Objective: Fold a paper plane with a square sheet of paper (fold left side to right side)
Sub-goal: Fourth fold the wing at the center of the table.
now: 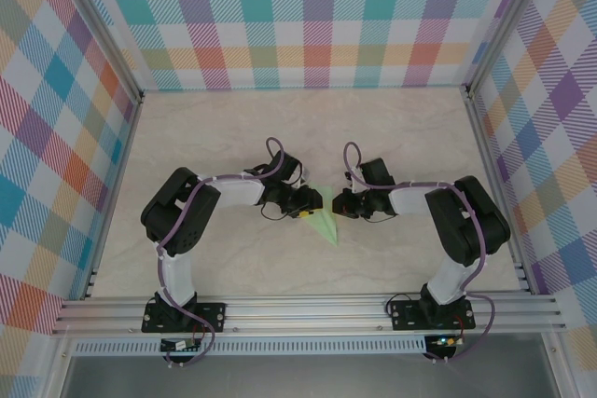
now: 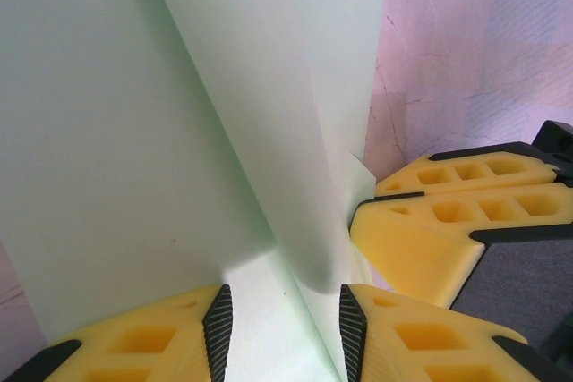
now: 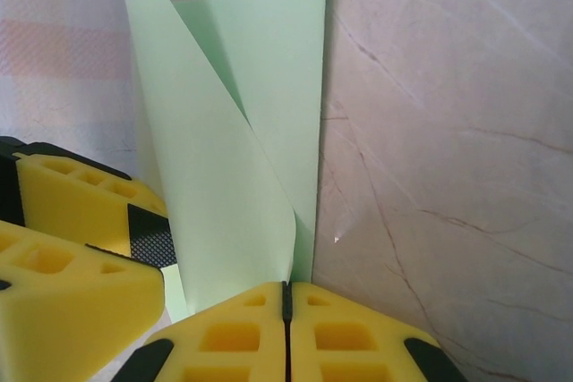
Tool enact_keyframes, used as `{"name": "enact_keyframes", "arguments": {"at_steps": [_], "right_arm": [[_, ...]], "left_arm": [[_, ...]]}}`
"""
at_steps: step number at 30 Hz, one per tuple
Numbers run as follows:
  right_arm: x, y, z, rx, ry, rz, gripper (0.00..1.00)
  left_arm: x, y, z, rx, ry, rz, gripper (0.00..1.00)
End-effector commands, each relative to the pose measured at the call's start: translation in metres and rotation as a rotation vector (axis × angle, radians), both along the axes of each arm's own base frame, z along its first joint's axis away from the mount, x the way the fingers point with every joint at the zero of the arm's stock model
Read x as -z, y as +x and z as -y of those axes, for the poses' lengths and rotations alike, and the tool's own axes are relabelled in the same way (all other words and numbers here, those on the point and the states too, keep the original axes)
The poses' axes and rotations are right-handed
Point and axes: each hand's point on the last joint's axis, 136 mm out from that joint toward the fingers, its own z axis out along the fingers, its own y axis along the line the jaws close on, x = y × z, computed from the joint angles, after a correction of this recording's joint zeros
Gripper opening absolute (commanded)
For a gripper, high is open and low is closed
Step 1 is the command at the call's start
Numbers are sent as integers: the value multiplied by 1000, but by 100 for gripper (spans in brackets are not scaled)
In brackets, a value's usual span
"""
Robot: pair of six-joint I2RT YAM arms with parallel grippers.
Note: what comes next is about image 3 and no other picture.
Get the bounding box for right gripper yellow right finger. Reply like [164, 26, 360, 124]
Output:
[284, 281, 466, 382]

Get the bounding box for light green paper sheet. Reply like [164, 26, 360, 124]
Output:
[119, 0, 338, 325]

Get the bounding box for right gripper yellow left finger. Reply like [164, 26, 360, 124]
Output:
[111, 281, 287, 382]

